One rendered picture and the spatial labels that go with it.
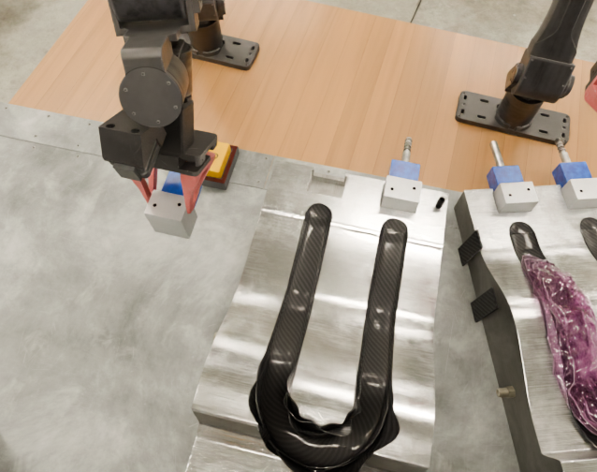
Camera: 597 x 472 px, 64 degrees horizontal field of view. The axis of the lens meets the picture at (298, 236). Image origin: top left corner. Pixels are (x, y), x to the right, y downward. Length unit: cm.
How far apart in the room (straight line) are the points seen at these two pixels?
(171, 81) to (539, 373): 54
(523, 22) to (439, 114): 166
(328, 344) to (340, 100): 50
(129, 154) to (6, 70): 197
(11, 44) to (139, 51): 211
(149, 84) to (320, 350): 34
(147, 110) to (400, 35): 70
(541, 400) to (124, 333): 56
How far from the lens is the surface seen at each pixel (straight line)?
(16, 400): 78
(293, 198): 69
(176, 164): 57
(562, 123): 101
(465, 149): 91
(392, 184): 69
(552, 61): 86
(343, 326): 61
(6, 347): 81
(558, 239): 80
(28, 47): 251
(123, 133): 49
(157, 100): 47
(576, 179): 84
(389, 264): 67
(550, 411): 69
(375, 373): 58
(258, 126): 89
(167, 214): 62
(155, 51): 46
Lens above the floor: 148
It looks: 63 degrees down
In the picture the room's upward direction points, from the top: 1 degrees clockwise
